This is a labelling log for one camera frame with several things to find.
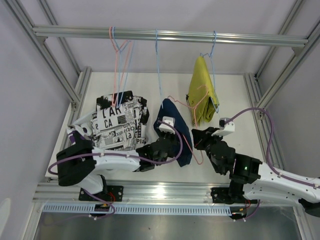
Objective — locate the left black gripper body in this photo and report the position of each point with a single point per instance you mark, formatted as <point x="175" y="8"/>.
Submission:
<point x="171" y="137"/>

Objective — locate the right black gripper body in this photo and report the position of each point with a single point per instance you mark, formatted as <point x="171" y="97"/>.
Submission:
<point x="207" y="139"/>

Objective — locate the light blue hanger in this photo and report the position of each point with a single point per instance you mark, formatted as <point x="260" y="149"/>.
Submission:
<point x="210" y="54"/>
<point x="158" y="68"/>
<point x="123" y="70"/>

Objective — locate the navy blue trousers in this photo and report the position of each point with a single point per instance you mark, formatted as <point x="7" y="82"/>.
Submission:
<point x="168" y="109"/>

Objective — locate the yellow green trousers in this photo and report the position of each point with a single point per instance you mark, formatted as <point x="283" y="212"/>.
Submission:
<point x="205" y="111"/>

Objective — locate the white black lettered trousers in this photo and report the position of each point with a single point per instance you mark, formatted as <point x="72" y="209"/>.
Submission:
<point x="129" y="113"/>

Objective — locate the black white patterned trousers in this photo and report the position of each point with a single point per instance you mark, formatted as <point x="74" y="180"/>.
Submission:
<point x="125" y="99"/>

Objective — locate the purple camouflage trousers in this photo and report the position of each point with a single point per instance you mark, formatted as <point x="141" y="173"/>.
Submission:
<point x="80" y="134"/>

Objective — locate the white plastic basket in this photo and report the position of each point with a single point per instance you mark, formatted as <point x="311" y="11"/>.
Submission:
<point x="115" y="133"/>

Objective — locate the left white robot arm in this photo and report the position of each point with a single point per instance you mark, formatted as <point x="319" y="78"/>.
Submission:
<point x="81" y="164"/>

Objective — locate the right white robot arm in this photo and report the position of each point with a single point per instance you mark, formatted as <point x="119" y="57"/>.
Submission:
<point x="254" y="180"/>

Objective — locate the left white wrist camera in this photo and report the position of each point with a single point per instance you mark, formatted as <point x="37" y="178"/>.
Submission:
<point x="167" y="125"/>

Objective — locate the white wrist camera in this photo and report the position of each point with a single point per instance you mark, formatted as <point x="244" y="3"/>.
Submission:
<point x="226" y="127"/>
<point x="167" y="125"/>

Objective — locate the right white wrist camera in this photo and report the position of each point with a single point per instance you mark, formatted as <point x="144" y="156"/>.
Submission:
<point x="226" y="127"/>

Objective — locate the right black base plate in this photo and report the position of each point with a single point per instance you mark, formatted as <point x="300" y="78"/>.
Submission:
<point x="229" y="196"/>

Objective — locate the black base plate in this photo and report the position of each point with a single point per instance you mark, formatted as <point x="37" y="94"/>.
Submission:
<point x="229" y="196"/>
<point x="113" y="193"/>

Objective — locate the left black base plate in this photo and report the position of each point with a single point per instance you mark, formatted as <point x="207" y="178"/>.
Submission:
<point x="113" y="193"/>

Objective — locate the grey slotted cable duct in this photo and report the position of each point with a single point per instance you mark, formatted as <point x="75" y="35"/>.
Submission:
<point x="135" y="209"/>

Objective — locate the aluminium front rail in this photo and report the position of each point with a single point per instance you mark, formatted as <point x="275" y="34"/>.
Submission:
<point x="135" y="192"/>

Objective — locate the aluminium hanging rail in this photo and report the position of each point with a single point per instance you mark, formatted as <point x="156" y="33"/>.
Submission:
<point x="269" y="40"/>

